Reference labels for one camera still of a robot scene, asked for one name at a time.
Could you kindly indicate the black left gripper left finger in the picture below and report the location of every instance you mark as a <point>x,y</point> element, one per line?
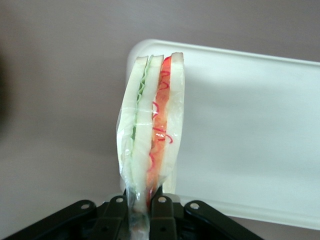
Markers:
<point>110,220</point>

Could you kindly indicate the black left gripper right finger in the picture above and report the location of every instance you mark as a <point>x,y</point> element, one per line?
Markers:
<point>162,220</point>

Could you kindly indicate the plastic-wrapped triangle sandwich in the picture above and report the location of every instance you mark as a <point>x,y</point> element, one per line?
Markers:
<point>145,120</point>

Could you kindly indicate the white rectangular plastic tray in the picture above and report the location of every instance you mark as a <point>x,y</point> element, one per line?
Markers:
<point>250,125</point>

